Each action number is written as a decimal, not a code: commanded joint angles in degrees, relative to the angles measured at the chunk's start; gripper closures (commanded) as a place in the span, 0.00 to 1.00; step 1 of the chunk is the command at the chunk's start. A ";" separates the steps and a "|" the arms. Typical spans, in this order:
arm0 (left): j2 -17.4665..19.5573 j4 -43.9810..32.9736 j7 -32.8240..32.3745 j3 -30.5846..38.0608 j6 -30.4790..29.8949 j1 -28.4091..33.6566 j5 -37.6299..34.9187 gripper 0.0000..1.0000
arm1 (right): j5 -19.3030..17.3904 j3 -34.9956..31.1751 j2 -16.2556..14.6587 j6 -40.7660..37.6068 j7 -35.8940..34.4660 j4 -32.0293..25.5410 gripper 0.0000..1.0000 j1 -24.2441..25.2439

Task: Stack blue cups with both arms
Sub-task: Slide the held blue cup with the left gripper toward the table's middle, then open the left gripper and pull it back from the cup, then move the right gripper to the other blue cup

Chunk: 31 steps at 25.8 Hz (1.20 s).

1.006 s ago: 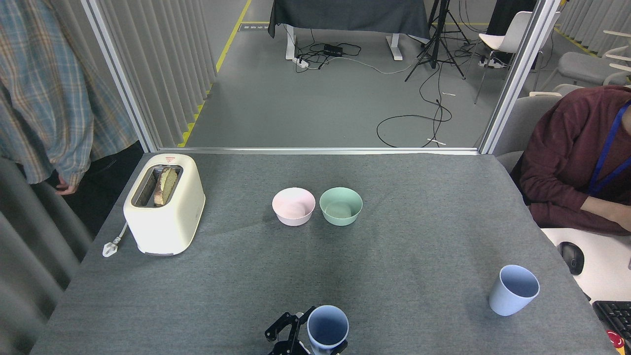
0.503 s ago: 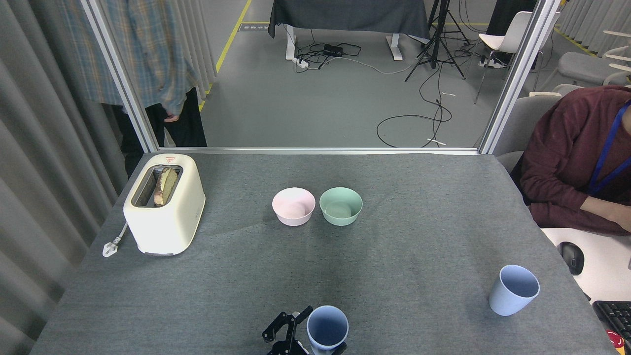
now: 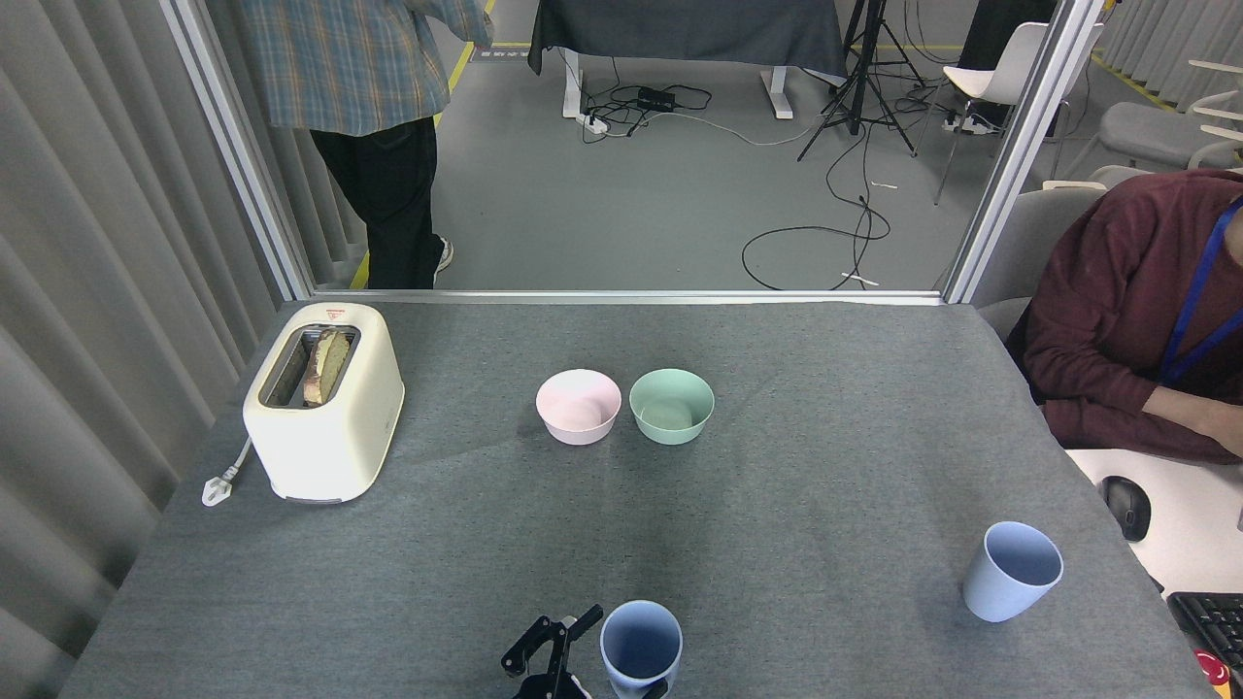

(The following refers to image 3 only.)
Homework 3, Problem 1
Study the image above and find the silver aluminium rail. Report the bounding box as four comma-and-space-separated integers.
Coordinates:
309, 289, 945, 307

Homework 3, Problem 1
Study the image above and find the black cable bundle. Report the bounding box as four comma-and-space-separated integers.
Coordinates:
581, 53, 715, 144

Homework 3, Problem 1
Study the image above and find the black looped floor cable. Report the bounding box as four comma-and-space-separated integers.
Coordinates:
741, 116, 892, 292

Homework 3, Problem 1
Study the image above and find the black tripod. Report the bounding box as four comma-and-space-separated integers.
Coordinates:
796, 0, 928, 163

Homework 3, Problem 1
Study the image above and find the toasted bread slice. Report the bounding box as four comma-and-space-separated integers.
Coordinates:
302, 327, 353, 407

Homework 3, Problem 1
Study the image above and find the white desk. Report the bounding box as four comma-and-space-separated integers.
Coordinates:
1063, 447, 1243, 598

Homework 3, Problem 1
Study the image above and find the silver aluminium post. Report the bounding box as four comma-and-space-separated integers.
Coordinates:
942, 0, 1108, 304
160, 0, 312, 300

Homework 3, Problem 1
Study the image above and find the red round button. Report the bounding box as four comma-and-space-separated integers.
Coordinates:
1193, 649, 1236, 695

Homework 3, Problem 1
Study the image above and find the blue lanyard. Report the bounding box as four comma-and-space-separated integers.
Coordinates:
1160, 194, 1243, 389

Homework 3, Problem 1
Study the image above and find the blue plastic cup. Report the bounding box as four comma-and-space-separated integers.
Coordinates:
962, 521, 1065, 623
599, 600, 684, 699

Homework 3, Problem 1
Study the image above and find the cream white toaster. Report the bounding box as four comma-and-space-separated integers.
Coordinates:
243, 302, 406, 505

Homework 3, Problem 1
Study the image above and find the pink bowl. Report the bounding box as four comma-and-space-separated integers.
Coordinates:
536, 369, 622, 447

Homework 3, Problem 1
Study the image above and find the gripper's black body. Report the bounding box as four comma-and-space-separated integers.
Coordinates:
513, 675, 593, 699

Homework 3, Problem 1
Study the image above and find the black computer mouse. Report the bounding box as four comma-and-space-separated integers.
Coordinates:
1102, 476, 1153, 543

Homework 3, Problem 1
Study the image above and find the green bowl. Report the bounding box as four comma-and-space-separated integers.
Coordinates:
629, 368, 716, 447

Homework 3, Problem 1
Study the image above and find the white toaster plug and cord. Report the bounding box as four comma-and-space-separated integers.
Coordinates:
201, 435, 255, 509

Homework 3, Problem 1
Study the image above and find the white floor cable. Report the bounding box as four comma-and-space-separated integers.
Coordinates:
670, 109, 828, 149

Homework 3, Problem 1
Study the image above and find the table with dark cloth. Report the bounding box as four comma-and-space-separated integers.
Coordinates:
527, 0, 849, 120

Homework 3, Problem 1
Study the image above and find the person's right hand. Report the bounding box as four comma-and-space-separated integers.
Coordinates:
1146, 386, 1243, 463

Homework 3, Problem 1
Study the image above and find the person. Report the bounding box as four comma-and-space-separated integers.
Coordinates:
238, 0, 496, 290
940, 0, 1059, 135
1005, 170, 1243, 465

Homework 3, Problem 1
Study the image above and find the grey office chair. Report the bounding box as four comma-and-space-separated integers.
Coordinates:
971, 180, 1113, 341

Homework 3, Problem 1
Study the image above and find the grey lounge chair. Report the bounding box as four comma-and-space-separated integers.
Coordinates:
1086, 165, 1159, 191
1063, 58, 1243, 185

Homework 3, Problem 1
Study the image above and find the black keyboard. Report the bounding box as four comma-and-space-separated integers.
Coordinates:
1165, 590, 1243, 671

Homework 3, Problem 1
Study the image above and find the white chair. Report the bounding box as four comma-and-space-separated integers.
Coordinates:
932, 21, 1108, 207

